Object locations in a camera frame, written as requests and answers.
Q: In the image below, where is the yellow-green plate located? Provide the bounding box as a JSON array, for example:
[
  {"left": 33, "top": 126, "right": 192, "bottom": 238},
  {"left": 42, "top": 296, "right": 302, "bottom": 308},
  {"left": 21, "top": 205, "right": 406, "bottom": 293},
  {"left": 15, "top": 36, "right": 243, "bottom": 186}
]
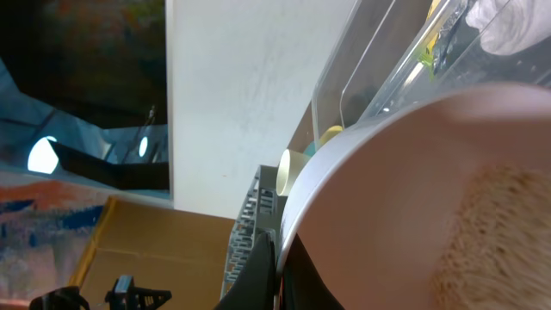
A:
[{"left": 319, "top": 125, "right": 343, "bottom": 146}]

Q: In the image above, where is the black stand in background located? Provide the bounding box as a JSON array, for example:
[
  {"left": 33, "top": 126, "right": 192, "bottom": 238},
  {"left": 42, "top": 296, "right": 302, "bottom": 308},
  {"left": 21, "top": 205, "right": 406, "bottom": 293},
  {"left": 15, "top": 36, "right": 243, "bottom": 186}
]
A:
[{"left": 28, "top": 275, "right": 172, "bottom": 310}]

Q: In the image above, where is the white tissue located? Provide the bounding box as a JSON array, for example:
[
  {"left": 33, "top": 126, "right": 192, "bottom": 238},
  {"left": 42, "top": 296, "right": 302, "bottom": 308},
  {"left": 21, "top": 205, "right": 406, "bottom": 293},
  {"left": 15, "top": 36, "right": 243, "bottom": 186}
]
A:
[{"left": 466, "top": 0, "right": 550, "bottom": 56}]

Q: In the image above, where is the cream white cup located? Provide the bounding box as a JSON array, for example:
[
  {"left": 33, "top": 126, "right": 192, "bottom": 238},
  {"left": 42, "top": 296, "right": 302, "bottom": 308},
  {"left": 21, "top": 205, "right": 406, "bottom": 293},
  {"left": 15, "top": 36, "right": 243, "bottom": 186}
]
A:
[{"left": 276, "top": 149, "right": 311, "bottom": 196}]

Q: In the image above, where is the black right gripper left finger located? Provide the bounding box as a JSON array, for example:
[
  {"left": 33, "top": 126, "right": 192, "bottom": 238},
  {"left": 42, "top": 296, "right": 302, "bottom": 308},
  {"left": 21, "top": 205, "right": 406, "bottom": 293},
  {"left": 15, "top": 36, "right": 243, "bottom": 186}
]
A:
[{"left": 214, "top": 232, "right": 276, "bottom": 310}]

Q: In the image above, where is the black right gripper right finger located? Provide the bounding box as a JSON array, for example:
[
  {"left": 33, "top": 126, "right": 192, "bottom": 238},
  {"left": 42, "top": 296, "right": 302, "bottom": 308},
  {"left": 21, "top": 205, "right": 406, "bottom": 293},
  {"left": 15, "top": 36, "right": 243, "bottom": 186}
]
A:
[{"left": 282, "top": 236, "right": 344, "bottom": 310}]

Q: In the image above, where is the white bowl with food residue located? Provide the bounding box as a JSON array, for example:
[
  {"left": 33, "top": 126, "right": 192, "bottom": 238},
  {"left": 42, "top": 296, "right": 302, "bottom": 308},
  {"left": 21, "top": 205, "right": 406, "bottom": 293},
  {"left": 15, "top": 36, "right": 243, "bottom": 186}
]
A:
[{"left": 279, "top": 84, "right": 550, "bottom": 309}]

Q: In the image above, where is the brown cardboard box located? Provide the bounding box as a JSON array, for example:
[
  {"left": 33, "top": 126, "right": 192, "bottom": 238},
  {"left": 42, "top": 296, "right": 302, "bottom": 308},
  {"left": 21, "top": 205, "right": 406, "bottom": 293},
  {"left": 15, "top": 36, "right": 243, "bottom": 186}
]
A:
[{"left": 69, "top": 196, "right": 234, "bottom": 309}]

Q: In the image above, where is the green orange snack wrapper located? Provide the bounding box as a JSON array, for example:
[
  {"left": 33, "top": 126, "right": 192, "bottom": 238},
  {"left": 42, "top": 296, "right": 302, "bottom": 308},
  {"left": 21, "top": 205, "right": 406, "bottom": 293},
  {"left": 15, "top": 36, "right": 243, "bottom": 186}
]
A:
[{"left": 418, "top": 0, "right": 441, "bottom": 81}]

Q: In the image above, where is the clear plastic waste bin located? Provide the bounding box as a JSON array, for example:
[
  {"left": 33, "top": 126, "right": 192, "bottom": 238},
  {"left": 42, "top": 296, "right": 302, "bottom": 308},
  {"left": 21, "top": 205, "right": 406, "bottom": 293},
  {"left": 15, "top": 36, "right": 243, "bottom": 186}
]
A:
[{"left": 311, "top": 0, "right": 550, "bottom": 148}]

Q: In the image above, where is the grey plastic dishwasher rack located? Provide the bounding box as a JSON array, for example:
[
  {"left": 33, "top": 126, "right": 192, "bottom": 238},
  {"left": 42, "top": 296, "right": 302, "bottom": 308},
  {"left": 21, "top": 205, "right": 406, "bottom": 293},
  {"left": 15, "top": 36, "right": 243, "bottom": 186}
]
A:
[{"left": 220, "top": 165, "right": 287, "bottom": 298}]

